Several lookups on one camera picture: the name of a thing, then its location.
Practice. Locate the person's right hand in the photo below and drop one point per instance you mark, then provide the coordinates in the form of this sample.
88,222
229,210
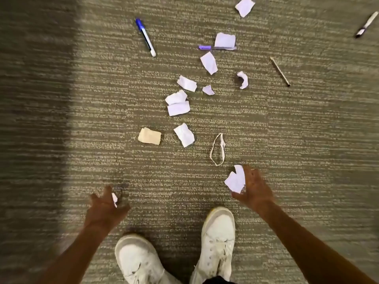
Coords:
257,190

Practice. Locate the person's left hand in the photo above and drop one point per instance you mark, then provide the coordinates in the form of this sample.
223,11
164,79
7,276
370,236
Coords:
102,214

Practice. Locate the person's right thumb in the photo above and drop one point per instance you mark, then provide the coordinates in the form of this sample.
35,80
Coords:
238,197

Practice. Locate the person's left thumb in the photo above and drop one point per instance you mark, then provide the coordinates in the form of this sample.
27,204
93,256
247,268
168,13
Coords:
123,208

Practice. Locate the tiny white paper bit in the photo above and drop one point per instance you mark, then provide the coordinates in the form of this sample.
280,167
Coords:
114,199

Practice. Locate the torn white paper piece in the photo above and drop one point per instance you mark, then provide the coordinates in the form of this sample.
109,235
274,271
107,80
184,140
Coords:
236,180

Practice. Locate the person's right forearm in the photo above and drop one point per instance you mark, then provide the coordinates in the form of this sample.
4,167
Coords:
305,248

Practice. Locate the person's left forearm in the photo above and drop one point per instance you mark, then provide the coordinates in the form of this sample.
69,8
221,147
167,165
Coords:
74,257

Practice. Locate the cream rubber band loop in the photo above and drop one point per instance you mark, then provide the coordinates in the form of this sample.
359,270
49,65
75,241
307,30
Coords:
211,152

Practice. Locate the person's right white shoe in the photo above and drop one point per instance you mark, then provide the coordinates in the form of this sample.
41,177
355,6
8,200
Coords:
216,245

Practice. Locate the person's white shoe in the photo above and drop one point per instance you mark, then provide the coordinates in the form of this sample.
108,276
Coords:
216,245
139,260

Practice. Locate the person's left white shoe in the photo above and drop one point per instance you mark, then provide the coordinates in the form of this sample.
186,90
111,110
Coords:
139,260

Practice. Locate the tan paper piece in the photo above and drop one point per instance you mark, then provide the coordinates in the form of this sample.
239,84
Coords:
149,136

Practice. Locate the black trouser hem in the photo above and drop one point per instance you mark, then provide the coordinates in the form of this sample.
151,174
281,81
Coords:
218,280

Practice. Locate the brown pen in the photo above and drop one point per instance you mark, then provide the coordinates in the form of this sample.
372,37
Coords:
279,71

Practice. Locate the scattered white paper scraps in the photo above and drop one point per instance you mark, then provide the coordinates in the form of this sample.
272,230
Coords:
209,62

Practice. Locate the purple pen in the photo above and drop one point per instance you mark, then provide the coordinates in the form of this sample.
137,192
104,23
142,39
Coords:
207,47

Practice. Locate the blue capped white marker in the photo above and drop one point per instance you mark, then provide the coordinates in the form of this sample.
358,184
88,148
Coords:
145,37

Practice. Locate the black capped white marker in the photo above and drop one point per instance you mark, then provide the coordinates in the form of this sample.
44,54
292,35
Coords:
367,23

